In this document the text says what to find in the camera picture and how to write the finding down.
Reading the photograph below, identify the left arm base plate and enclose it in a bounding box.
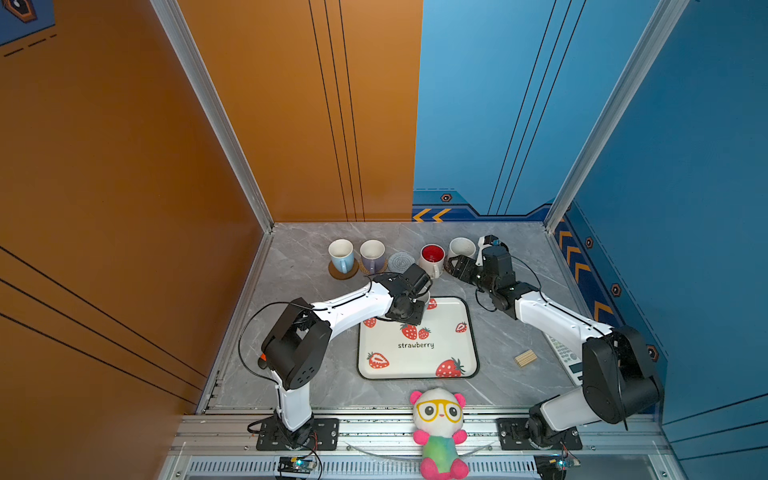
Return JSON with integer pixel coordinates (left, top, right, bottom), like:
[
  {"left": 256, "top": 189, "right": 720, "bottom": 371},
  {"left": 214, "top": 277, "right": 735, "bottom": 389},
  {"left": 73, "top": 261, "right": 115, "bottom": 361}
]
[{"left": 248, "top": 415, "right": 340, "bottom": 452}]

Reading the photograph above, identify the blue mug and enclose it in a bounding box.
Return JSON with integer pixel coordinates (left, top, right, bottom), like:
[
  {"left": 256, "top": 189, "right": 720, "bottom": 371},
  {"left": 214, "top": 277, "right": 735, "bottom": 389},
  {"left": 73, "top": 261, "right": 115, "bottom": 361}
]
[{"left": 328, "top": 239, "right": 355, "bottom": 273}]

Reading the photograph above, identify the right circuit board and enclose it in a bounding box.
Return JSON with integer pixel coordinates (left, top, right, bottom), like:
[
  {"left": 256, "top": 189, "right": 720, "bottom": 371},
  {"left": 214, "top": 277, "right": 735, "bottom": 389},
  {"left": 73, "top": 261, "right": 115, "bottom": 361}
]
[{"left": 534, "top": 456, "right": 580, "bottom": 480}]

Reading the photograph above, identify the plush panda toy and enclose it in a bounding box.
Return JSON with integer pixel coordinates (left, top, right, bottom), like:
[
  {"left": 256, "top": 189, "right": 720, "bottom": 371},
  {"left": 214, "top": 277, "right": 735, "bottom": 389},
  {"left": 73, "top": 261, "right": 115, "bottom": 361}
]
[{"left": 409, "top": 387, "right": 469, "bottom": 479}]

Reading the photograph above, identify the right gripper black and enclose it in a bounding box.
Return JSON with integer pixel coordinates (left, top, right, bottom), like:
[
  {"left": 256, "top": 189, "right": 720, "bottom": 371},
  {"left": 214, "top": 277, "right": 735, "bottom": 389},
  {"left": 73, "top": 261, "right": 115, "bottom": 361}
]
[{"left": 448, "top": 255, "right": 497, "bottom": 296}]

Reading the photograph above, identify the small wooden block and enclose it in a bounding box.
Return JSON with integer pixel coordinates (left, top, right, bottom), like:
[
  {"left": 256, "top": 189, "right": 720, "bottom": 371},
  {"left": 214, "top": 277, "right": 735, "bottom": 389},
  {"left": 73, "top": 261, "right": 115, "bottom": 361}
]
[{"left": 514, "top": 350, "right": 538, "bottom": 368}]

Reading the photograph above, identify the white strawberry serving tray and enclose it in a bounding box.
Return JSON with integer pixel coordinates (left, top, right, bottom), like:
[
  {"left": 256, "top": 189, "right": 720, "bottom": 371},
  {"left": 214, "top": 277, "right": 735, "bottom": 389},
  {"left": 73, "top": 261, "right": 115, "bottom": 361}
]
[{"left": 358, "top": 296, "right": 479, "bottom": 380}]

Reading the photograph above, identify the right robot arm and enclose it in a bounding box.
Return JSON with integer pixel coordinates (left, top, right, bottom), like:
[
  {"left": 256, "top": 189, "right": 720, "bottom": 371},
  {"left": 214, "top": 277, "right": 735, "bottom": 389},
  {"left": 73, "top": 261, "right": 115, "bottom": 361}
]
[{"left": 444, "top": 235, "right": 664, "bottom": 449}]

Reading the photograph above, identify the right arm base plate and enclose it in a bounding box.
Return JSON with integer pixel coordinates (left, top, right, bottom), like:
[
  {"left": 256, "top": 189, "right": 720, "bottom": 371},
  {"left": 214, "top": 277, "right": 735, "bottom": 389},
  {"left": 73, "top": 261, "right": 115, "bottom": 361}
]
[{"left": 496, "top": 417, "right": 583, "bottom": 451}]

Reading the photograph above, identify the light brown wooden coaster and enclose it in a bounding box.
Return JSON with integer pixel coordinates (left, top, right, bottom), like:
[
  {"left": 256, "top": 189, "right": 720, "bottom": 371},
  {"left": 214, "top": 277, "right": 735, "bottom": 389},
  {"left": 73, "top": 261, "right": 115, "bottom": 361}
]
[{"left": 328, "top": 259, "right": 360, "bottom": 281}]

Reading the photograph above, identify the white mug purple handle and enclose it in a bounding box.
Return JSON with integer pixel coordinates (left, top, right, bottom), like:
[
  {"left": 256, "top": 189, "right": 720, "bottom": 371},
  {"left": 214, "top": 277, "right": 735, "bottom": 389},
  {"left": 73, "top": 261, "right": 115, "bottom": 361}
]
[{"left": 360, "top": 239, "right": 386, "bottom": 274}]

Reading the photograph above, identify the grey blue rope coaster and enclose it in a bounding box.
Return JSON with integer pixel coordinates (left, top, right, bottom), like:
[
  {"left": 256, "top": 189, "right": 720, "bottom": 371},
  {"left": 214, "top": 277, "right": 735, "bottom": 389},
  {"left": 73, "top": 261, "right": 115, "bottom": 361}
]
[{"left": 387, "top": 252, "right": 416, "bottom": 274}]

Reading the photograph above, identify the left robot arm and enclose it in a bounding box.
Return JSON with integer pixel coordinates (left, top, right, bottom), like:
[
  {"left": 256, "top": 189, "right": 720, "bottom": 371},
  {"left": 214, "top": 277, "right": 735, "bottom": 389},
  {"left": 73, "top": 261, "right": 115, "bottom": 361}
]
[{"left": 258, "top": 264, "right": 432, "bottom": 448}]

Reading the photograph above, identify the red interior mug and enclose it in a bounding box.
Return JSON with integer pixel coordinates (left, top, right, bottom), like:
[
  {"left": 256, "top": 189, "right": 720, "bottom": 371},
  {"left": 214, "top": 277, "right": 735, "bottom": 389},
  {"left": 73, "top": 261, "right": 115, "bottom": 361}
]
[{"left": 418, "top": 244, "right": 446, "bottom": 279}]

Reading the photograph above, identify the left green circuit board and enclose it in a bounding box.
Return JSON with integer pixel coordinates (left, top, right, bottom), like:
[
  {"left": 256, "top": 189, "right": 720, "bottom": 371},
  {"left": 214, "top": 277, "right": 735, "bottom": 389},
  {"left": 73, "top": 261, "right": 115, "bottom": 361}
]
[{"left": 276, "top": 456, "right": 320, "bottom": 479}]

